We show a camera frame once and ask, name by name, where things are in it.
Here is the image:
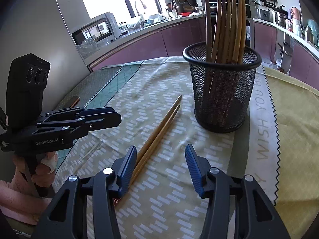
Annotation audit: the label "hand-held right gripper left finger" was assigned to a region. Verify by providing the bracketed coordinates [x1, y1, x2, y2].
[32, 145, 137, 239]

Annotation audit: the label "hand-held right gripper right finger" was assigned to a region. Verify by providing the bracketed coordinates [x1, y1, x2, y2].
[185, 144, 291, 239]

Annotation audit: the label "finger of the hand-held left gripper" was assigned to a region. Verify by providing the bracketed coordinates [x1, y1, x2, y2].
[41, 107, 115, 123]
[36, 112, 122, 140]

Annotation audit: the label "red-handled wooden chopstick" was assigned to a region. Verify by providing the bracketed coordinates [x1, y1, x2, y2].
[136, 95, 183, 158]
[130, 104, 181, 185]

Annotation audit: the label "black mesh utensil holder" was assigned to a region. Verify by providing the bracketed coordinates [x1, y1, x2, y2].
[183, 42, 262, 133]

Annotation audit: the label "bunch of wooden chopsticks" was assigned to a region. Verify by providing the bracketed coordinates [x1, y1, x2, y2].
[203, 0, 248, 110]

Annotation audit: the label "person's left hand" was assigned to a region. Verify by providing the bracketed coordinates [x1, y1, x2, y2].
[12, 152, 58, 198]

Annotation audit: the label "brown phone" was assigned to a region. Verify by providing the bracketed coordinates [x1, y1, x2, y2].
[65, 96, 81, 107]

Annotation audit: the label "patterned beige tablecloth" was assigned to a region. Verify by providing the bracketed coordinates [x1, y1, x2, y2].
[52, 56, 278, 239]

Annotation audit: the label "clear plastic bag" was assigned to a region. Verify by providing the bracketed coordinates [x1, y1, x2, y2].
[76, 39, 110, 55]

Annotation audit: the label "white microwave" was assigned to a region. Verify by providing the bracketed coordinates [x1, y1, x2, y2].
[72, 12, 121, 48]

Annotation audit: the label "pink kitchen cabinets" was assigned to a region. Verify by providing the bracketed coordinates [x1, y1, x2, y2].
[88, 17, 319, 90]

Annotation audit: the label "yellow table cloth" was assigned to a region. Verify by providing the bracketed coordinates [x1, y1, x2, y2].
[262, 66, 319, 229]

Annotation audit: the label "kitchen faucet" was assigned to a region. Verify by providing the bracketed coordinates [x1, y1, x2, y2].
[135, 0, 147, 18]

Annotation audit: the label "black built-in oven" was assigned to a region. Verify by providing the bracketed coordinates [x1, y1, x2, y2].
[245, 17, 255, 48]

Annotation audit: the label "steel cooking pot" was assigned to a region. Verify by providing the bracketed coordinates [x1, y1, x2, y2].
[274, 11, 287, 28]

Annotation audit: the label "teal glass jar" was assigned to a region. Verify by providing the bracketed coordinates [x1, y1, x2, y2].
[307, 19, 319, 46]

